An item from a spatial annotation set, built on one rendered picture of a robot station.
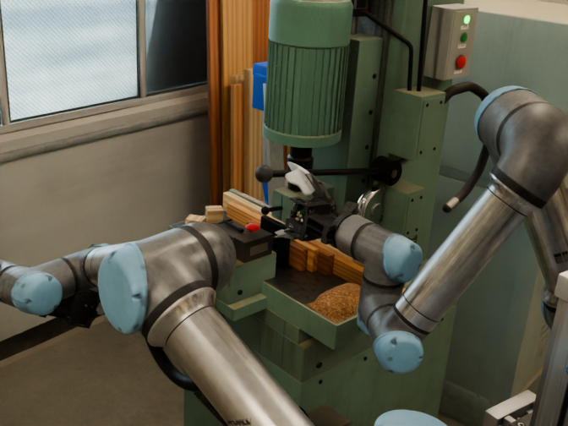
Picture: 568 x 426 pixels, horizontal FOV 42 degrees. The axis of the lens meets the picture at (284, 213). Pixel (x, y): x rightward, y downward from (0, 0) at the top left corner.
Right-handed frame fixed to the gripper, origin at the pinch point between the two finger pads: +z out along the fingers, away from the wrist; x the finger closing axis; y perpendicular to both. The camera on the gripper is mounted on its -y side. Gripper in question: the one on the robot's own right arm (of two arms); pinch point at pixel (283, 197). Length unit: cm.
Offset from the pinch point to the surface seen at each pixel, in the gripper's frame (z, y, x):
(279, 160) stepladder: 75, -71, 19
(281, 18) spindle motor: 12.4, -2.9, -34.4
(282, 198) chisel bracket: 12.1, -12.1, 5.5
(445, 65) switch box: -4.3, -39.9, -29.4
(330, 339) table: -17.0, -3.1, 25.2
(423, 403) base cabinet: -10, -57, 62
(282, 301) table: -2.3, -2.9, 23.3
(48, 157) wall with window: 140, -19, 35
